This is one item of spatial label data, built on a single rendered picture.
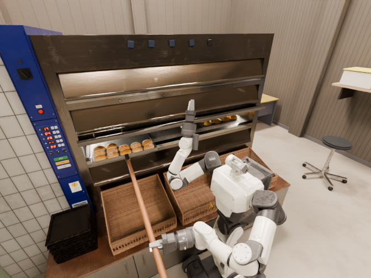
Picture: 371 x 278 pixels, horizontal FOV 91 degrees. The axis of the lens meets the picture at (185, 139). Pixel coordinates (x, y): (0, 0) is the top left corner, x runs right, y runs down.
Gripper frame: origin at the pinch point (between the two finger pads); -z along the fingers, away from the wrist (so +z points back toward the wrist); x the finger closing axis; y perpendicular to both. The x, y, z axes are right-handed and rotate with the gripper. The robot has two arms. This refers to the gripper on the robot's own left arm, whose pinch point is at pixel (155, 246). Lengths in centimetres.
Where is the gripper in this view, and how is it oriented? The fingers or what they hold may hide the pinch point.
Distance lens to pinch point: 104.0
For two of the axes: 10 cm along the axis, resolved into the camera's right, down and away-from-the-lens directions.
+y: -2.7, -4.8, 8.3
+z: 9.6, -1.2, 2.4
